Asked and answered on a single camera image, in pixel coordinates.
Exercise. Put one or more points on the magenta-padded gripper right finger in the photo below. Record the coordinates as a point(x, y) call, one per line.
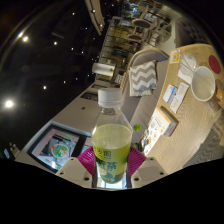
point(136, 161)

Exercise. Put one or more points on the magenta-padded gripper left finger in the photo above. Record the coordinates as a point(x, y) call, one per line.
point(87, 161)

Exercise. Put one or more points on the green-labelled clear drink bottle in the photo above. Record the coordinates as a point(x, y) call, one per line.
point(111, 143)

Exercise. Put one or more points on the dark framed window picture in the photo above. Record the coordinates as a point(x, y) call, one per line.
point(60, 150)

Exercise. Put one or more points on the white and orange box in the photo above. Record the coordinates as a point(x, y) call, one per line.
point(165, 123)

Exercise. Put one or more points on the grey curved sofa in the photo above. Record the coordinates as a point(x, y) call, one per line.
point(140, 106)

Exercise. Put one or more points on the blue and white booklet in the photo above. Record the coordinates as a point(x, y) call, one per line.
point(176, 96)

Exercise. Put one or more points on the grey white chevron cushion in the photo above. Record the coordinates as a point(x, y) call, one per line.
point(143, 78)

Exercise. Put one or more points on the group of ceiling lights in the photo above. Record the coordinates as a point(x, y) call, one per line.
point(9, 103)

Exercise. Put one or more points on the tan cup with white inside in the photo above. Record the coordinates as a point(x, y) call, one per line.
point(203, 83)

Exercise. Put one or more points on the yellow and white card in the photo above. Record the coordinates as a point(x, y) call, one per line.
point(175, 56)

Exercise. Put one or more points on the clear plastic cup with straw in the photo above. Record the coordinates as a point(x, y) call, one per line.
point(190, 61)

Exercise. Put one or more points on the wooden shelf unit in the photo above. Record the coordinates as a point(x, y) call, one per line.
point(116, 43)

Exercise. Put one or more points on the flat round red coaster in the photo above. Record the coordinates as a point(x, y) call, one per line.
point(215, 64)

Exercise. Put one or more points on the group of dining chairs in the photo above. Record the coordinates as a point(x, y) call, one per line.
point(141, 23)

